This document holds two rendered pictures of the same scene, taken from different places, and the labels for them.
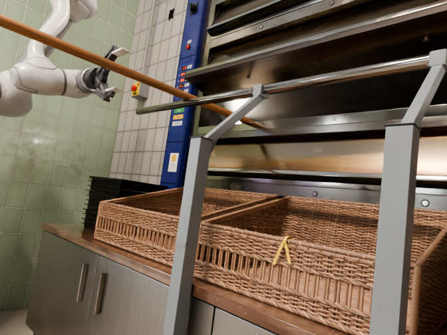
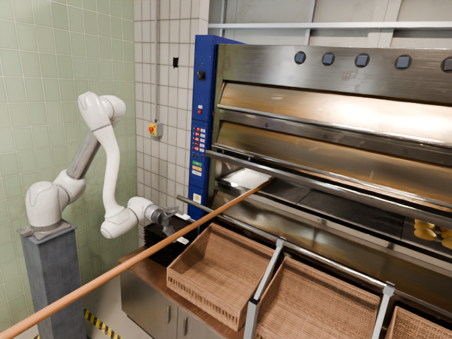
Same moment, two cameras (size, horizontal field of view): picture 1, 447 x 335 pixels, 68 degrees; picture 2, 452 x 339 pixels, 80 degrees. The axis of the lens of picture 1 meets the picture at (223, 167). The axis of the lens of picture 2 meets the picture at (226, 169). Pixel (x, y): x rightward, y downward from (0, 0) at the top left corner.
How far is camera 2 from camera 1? 1.21 m
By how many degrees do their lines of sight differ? 27
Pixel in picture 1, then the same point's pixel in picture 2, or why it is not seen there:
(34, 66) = (118, 224)
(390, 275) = not seen: outside the picture
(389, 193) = not seen: outside the picture
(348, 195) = (322, 265)
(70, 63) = not seen: hidden behind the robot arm
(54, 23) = (114, 171)
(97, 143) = (124, 165)
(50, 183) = (99, 207)
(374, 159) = (340, 253)
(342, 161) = (320, 247)
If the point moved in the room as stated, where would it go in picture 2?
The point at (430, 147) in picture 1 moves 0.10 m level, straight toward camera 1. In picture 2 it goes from (372, 257) to (374, 268)
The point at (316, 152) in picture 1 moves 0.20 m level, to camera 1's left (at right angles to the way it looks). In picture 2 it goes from (304, 233) to (273, 234)
